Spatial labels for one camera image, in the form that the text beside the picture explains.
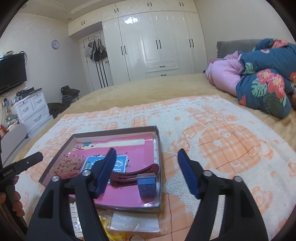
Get pink book with blue label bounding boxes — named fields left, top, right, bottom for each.
left=49, top=131, right=160, bottom=208

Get white card with earrings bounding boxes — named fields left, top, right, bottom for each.
left=110, top=211, right=160, bottom=233

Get white drawer cabinet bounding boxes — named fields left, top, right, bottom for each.
left=11, top=90, right=53, bottom=138

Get round wall clock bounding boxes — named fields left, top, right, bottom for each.
left=51, top=40, right=59, bottom=50

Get black wall television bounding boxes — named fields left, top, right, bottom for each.
left=0, top=53, right=27, bottom=94

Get white claw hair clip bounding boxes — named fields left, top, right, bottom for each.
left=69, top=202, right=84, bottom=240

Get grey chair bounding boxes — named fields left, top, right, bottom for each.
left=1, top=123, right=31, bottom=167

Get orange white plaid blanket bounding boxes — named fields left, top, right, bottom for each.
left=16, top=95, right=295, bottom=240

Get dark clothes pile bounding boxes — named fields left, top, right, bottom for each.
left=47, top=85, right=80, bottom=119

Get white wardrobe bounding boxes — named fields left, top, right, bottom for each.
left=68, top=1, right=207, bottom=85

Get small blue cube box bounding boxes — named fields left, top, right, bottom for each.
left=136, top=173, right=157, bottom=199

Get grey shallow cardboard box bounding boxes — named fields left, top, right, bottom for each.
left=39, top=126, right=162, bottom=213

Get left hand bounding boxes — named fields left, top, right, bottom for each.
left=0, top=176, right=26, bottom=218

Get dark red hair clip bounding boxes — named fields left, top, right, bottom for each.
left=109, top=163, right=159, bottom=187

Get tan bed cover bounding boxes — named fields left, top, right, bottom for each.
left=14, top=72, right=296, bottom=163

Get blue floral quilt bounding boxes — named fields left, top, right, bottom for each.
left=236, top=39, right=295, bottom=119

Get white door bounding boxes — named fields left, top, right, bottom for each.
left=79, top=30, right=114, bottom=92

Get pink quilt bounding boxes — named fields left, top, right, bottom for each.
left=205, top=51, right=244, bottom=97

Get sheer red-dotted bow hairpiece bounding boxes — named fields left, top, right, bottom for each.
left=50, top=154, right=85, bottom=179

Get grey headboard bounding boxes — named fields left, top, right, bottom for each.
left=217, top=39, right=261, bottom=58

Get bags hanging on door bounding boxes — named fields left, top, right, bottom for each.
left=85, top=37, right=107, bottom=62

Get yellow hair clip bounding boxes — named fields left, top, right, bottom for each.
left=99, top=209, right=130, bottom=241

